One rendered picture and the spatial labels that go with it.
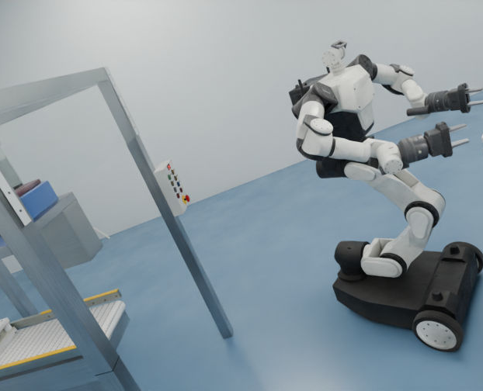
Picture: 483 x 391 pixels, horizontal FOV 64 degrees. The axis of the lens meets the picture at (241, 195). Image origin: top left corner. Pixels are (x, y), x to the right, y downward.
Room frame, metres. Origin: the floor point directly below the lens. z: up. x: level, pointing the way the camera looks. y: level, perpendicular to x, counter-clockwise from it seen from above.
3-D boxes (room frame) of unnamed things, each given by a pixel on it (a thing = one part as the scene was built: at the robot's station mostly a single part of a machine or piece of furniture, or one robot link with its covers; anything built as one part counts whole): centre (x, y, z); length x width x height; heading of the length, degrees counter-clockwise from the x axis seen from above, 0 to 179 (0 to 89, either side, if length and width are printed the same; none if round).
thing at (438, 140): (1.21, -0.66, 0.99); 0.12 x 0.10 x 0.13; 76
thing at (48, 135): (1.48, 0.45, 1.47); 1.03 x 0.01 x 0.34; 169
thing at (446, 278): (1.67, -0.60, 0.19); 0.64 x 0.52 x 0.33; 44
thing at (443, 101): (1.56, -0.98, 0.99); 0.12 x 0.10 x 0.13; 36
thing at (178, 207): (2.00, 0.32, 0.97); 0.17 x 0.06 x 0.26; 169
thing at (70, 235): (1.33, 0.66, 1.14); 0.22 x 0.11 x 0.20; 79
